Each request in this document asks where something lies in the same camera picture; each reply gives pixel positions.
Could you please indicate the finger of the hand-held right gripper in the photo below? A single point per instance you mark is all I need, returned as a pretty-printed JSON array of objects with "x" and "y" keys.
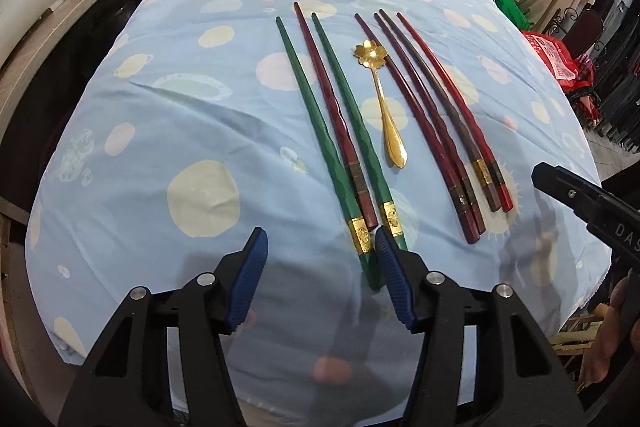
[{"x": 565, "y": 192}]

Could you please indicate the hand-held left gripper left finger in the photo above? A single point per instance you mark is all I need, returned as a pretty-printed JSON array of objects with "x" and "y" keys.
[{"x": 247, "y": 277}]

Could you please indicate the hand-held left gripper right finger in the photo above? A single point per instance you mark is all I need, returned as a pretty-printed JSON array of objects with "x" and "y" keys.
[{"x": 395, "y": 277}]

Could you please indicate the bright red chopstick gold band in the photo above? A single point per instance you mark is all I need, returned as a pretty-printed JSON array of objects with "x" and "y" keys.
[{"x": 504, "y": 197}]

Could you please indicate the dull red chopstick gold band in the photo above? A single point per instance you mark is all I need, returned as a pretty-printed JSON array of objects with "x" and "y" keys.
[{"x": 485, "y": 177}]

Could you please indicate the dark red chopstick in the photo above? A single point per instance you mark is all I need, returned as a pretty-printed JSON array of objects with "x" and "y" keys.
[
  {"x": 479, "y": 219},
  {"x": 467, "y": 227},
  {"x": 330, "y": 107}
]

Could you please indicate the gold flower spoon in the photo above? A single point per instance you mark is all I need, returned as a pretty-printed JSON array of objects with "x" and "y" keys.
[{"x": 392, "y": 142}]

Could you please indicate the green chopstick gold band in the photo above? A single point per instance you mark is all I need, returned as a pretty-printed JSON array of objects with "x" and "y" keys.
[
  {"x": 349, "y": 107},
  {"x": 320, "y": 137}
]

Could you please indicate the person's right hand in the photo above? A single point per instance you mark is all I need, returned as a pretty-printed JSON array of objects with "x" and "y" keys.
[{"x": 625, "y": 307}]

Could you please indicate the red plastic bag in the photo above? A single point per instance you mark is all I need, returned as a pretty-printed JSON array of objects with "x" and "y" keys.
[{"x": 555, "y": 57}]

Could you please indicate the dark metal chair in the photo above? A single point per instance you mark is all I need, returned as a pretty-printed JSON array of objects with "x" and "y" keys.
[{"x": 582, "y": 29}]

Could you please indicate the green cloth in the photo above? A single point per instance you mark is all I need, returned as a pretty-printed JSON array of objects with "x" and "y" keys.
[{"x": 507, "y": 2}]

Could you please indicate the grey wooden side shelf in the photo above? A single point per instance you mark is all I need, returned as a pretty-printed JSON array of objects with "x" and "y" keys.
[{"x": 60, "y": 32}]

